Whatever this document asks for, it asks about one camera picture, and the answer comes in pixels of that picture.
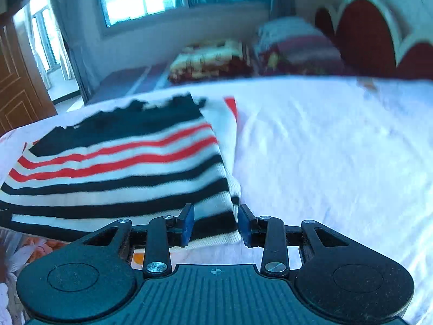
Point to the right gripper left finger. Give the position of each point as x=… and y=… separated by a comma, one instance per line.
x=162, y=234

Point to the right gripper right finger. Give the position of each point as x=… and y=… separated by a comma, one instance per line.
x=268, y=233

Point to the striped knit children's sweater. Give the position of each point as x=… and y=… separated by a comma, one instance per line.
x=138, y=162

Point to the white floral bed sheet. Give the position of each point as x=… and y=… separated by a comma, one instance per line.
x=347, y=168

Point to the striped side bed mattress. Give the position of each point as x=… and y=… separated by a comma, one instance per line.
x=132, y=81

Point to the folded yellow patterned blanket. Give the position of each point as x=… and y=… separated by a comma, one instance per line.
x=211, y=59

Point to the striped pillow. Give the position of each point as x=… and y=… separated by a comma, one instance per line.
x=292, y=46

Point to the brown wooden door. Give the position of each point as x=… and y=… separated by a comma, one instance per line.
x=23, y=97

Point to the red white scalloped headboard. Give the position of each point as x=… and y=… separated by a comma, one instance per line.
x=370, y=40

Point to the blue curtain left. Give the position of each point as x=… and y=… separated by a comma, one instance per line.
x=68, y=14

